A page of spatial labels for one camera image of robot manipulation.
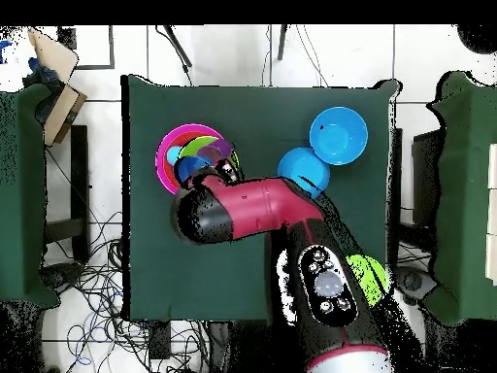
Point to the black equipment with knob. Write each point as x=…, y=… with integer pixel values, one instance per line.
x=60, y=276

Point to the large pink plastic bowl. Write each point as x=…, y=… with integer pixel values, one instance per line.
x=160, y=163

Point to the black power strip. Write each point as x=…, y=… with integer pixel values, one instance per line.
x=160, y=342

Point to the white box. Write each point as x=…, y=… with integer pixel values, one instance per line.
x=493, y=175

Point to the cardboard box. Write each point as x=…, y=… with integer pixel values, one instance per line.
x=62, y=112

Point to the grey chair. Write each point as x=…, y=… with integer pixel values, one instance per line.
x=413, y=281

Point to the small dark blue bowl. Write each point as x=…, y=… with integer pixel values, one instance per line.
x=188, y=169

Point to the dark green tablecloth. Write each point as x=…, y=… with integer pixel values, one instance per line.
x=194, y=279
x=466, y=194
x=19, y=194

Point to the light blue plastic bowl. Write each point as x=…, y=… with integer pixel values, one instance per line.
x=301, y=165
x=338, y=136

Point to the light blue plastic cup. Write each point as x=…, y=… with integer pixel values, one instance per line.
x=173, y=155

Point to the blue cloth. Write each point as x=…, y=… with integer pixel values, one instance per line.
x=42, y=74

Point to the black tripod leg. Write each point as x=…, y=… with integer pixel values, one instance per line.
x=282, y=42
x=178, y=46

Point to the purple plastic cup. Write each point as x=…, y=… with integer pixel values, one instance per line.
x=215, y=150

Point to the black metal stand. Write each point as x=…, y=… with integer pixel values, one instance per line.
x=79, y=175

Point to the green plastic bowl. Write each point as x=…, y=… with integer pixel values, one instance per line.
x=371, y=278
x=194, y=147

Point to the orange plastic bowl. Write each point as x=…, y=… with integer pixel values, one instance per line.
x=169, y=171

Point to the black rectangular object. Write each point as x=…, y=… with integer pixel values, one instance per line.
x=427, y=175

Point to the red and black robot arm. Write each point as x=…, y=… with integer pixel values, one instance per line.
x=264, y=206

